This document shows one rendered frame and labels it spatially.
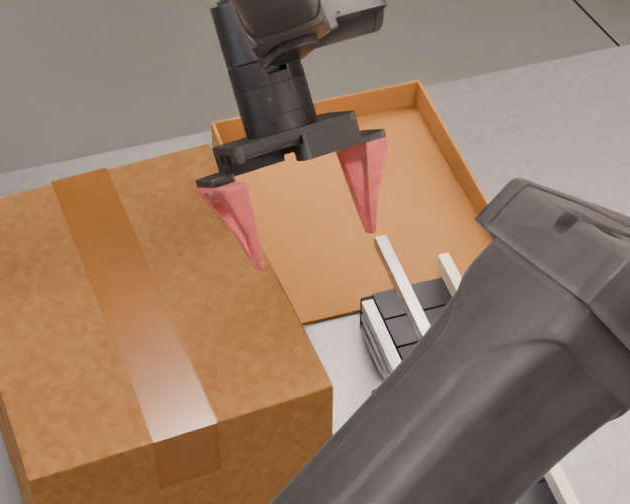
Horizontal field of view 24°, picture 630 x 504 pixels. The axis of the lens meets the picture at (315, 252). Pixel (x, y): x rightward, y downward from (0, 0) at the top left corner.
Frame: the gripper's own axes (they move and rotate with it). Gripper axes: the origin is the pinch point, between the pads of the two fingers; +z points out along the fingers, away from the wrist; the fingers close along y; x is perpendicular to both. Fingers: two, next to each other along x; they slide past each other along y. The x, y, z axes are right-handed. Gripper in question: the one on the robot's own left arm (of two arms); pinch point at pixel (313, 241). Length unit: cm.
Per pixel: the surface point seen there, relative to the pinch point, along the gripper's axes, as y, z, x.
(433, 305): 20.0, 14.9, 27.7
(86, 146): 22, -2, 188
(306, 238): 14.5, 6.9, 44.9
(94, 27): 37, -26, 216
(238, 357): -8.4, 6.8, 0.4
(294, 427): -6.2, 13.1, -1.7
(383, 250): 15.0, 7.1, 24.4
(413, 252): 24.2, 11.3, 39.3
